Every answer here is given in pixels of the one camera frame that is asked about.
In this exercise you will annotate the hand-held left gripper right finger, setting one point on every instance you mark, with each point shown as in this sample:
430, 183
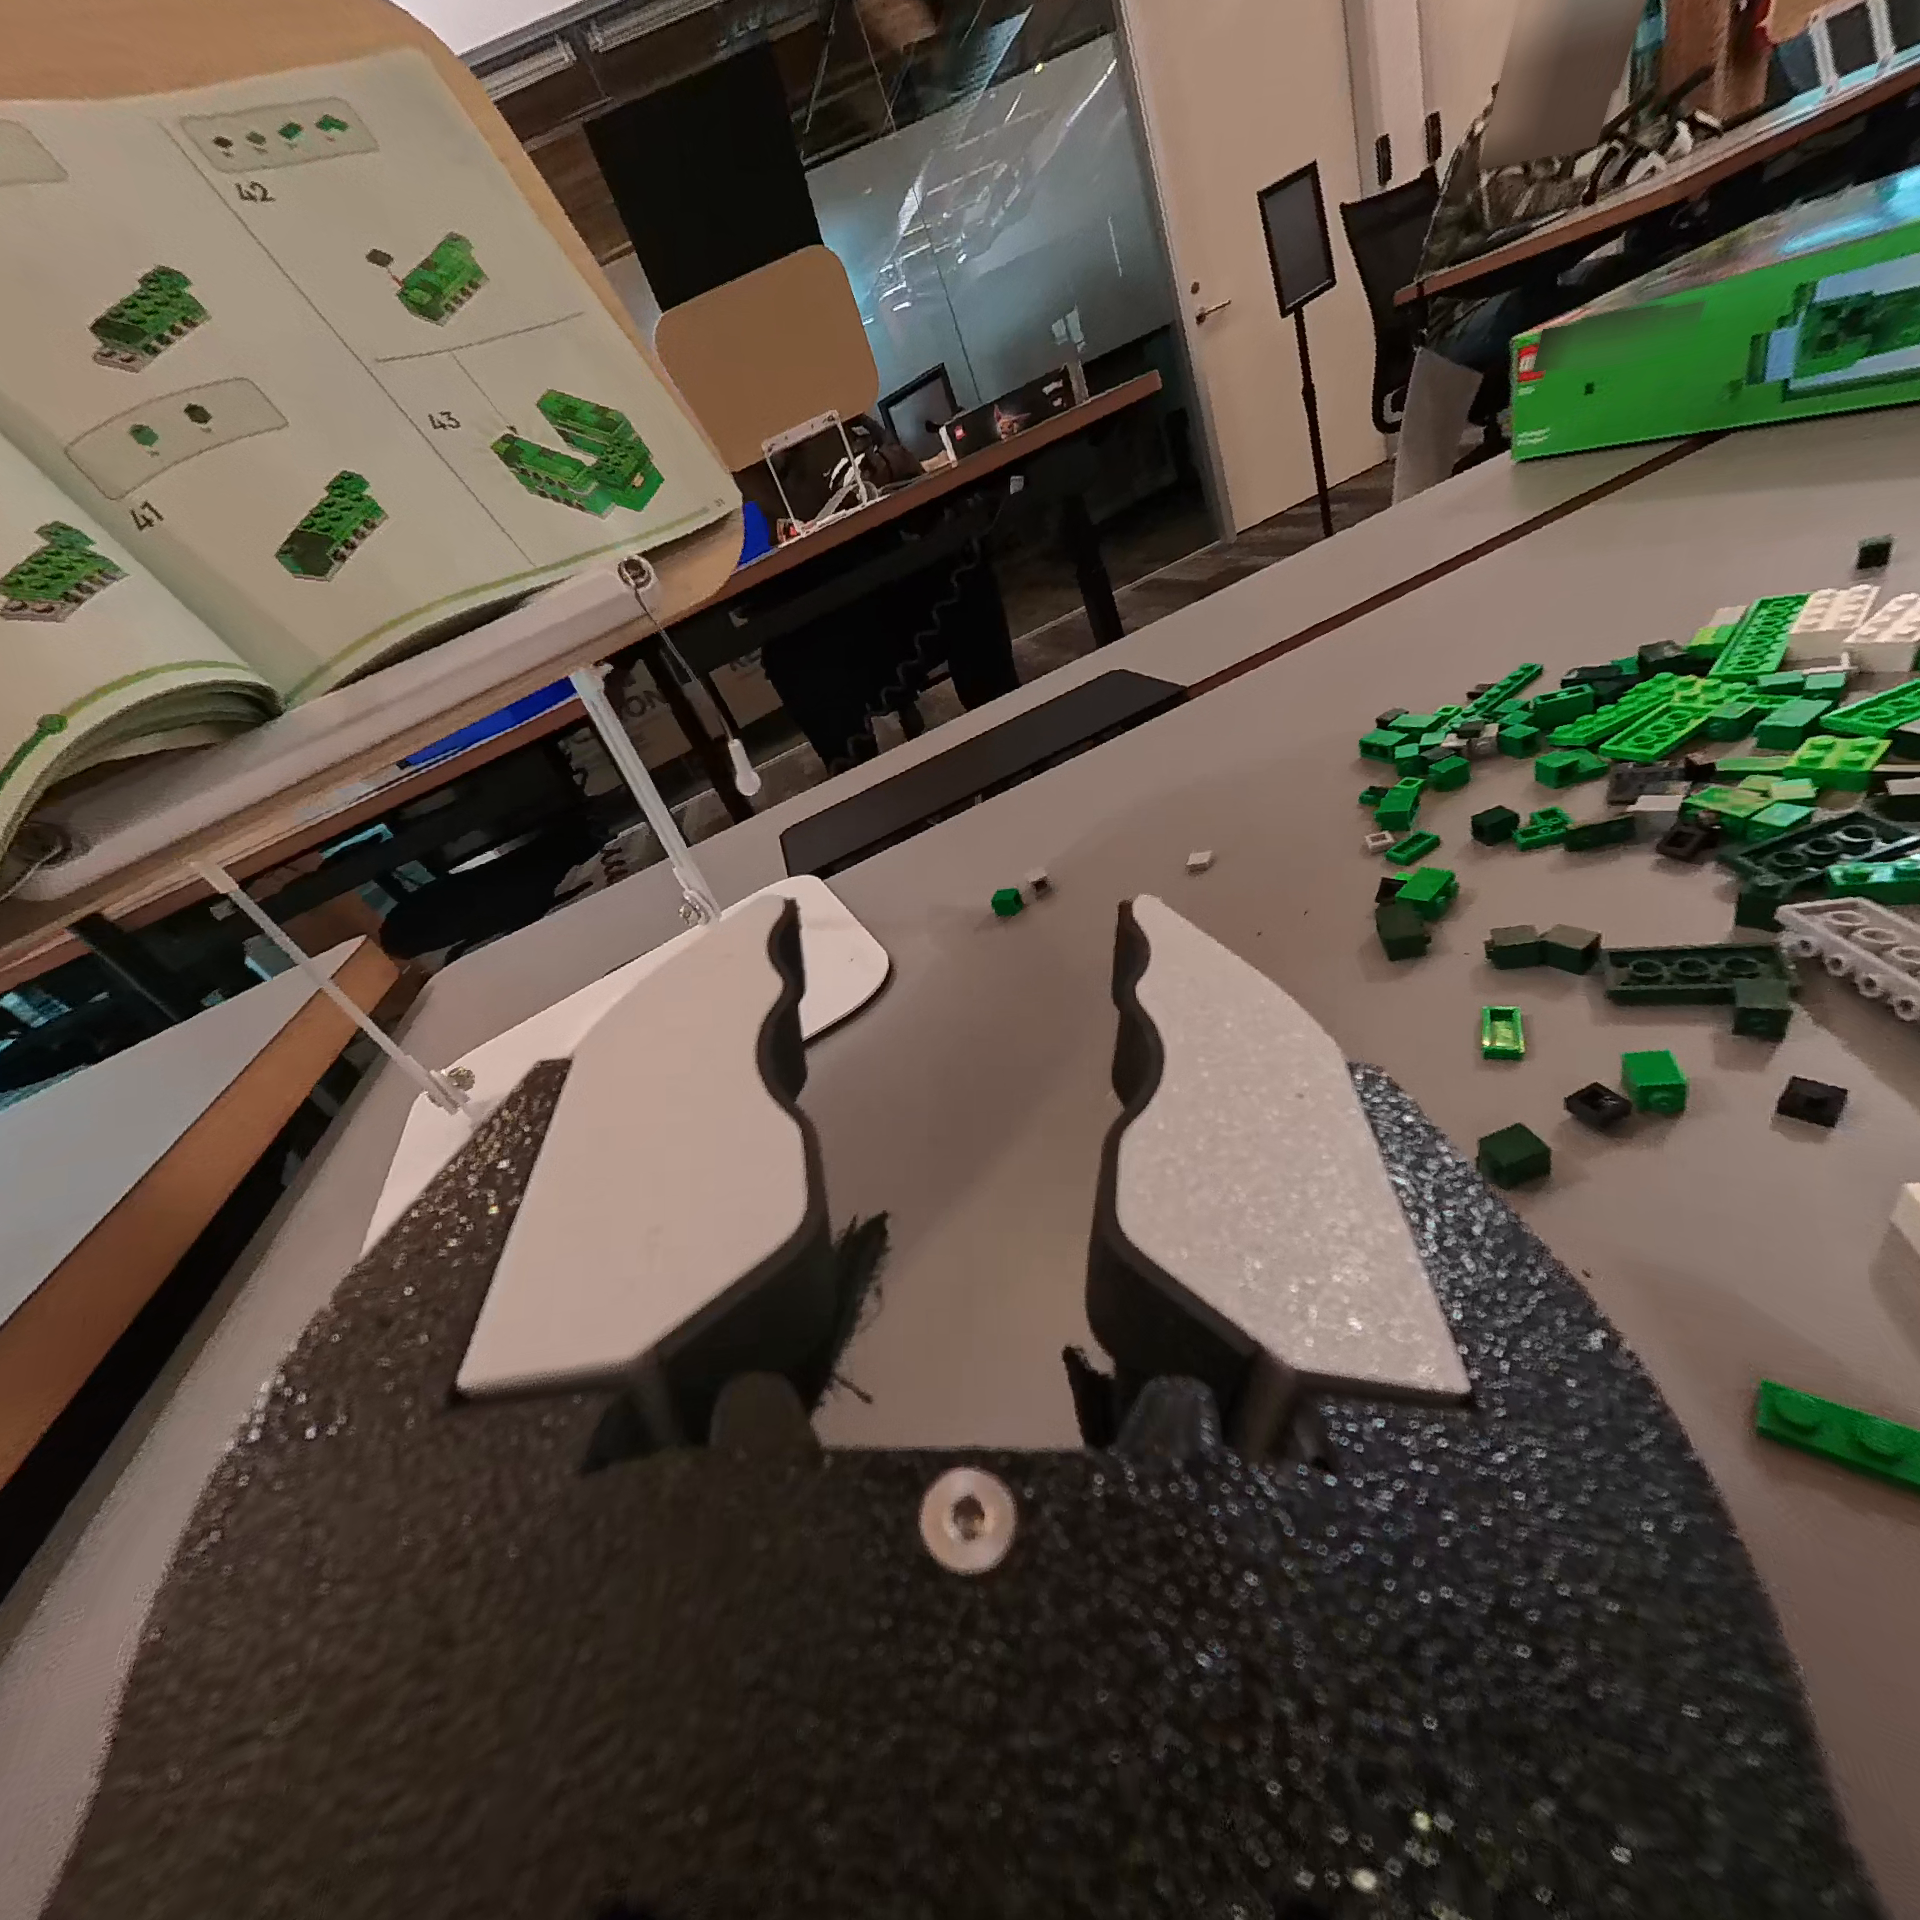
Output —
1276, 1184

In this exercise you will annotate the green toy set box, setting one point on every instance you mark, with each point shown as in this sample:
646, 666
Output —
1680, 352

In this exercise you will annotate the black wall panel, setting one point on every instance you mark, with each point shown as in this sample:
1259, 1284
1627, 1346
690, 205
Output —
690, 165

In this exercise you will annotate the black picture frame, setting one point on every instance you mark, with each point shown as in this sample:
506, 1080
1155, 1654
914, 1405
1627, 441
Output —
914, 407

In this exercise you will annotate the long wooden table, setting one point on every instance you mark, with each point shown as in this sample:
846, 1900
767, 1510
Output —
1724, 181

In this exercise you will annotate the grey desk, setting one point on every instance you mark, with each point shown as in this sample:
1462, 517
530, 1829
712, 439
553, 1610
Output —
1050, 1049

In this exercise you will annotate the pile of green toy bricks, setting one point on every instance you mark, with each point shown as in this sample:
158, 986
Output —
1651, 721

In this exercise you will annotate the black sign stand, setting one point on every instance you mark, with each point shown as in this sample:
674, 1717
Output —
1295, 241

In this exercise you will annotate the large bright green plate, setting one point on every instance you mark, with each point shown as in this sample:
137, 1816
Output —
1844, 1437

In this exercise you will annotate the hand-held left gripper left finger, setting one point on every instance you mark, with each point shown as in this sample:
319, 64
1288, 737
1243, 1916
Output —
662, 1184

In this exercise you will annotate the black office chair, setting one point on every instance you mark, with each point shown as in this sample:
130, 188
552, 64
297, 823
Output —
1387, 285

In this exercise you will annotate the instruction booklet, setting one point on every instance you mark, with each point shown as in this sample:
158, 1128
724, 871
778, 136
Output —
300, 376

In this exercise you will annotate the dark toy set box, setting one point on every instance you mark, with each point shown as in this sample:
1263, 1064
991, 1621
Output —
1019, 416

